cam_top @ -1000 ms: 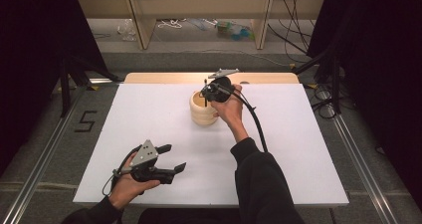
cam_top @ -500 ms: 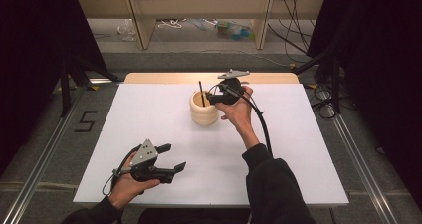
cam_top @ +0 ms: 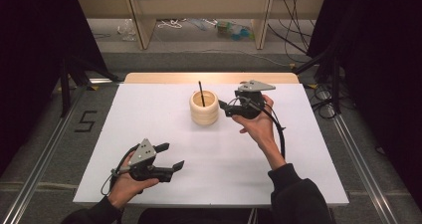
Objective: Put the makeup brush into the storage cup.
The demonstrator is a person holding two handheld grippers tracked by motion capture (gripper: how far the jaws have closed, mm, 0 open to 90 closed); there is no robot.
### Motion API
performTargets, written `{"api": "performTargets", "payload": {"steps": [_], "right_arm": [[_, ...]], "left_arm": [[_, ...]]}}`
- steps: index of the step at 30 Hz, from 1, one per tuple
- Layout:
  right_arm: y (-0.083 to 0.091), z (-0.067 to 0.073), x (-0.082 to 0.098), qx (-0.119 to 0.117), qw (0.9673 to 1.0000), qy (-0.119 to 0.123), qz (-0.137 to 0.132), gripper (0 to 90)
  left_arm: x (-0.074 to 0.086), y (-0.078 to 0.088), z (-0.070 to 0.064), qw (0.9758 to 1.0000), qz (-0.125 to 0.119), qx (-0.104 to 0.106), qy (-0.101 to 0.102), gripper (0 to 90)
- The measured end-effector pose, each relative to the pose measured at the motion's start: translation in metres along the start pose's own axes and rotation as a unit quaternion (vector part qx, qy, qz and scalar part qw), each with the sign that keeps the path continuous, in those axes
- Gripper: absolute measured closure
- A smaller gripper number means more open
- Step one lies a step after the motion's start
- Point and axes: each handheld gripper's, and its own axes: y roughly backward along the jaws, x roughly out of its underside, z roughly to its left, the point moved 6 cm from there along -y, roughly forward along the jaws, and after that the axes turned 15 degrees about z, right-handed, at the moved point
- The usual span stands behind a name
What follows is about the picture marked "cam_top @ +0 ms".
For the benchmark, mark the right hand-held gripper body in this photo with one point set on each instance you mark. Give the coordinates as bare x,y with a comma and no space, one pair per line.
250,101

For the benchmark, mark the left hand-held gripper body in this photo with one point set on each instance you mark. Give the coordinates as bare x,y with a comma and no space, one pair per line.
142,154

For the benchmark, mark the ribbed wooden pen holder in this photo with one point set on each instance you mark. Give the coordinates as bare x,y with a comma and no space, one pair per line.
204,114

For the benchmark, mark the black pen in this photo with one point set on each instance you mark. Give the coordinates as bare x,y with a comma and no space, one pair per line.
201,93

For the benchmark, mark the person's right hand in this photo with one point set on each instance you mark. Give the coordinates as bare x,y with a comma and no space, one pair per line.
262,127

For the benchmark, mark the person's left hand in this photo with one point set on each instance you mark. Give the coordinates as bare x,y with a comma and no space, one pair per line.
126,189

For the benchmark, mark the white table board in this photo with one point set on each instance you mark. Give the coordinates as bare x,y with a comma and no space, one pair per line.
205,171

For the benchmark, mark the colourful plastic packet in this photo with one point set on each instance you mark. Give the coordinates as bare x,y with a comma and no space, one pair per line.
234,31

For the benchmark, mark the black metal stand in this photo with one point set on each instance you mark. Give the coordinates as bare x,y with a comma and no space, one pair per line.
335,84
65,88

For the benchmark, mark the light wooden shelf unit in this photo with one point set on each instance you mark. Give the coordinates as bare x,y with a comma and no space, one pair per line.
199,5

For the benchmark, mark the clear plastic bag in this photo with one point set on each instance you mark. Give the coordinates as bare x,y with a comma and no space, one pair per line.
127,30

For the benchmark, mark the black curtain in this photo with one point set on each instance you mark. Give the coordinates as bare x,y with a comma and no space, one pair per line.
381,68
30,51

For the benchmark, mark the aluminium floor rail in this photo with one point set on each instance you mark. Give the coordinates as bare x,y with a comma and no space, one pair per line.
36,177
361,164

